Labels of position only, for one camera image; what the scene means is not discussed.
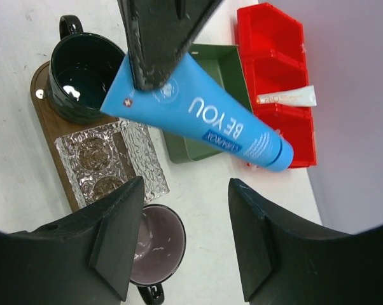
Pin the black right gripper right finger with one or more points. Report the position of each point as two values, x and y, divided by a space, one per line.
286 259

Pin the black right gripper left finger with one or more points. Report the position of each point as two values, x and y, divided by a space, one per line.
83 258

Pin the wooden oval tray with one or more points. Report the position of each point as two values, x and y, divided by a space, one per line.
54 126

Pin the lilac enamel mug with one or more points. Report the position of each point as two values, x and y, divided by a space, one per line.
160 249

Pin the green metal box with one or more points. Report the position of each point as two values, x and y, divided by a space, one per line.
222 63

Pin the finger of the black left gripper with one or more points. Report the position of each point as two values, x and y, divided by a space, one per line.
159 33

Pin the white toothpaste tube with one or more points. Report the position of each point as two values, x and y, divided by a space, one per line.
300 97

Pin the dark green mug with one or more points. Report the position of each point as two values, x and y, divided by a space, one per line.
82 68

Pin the clear textured glass holder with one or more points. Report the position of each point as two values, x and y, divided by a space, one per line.
99 160

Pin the red plastic organizer bin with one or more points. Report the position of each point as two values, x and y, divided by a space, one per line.
271 49

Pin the blue toothpaste tube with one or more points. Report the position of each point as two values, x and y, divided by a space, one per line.
185 106

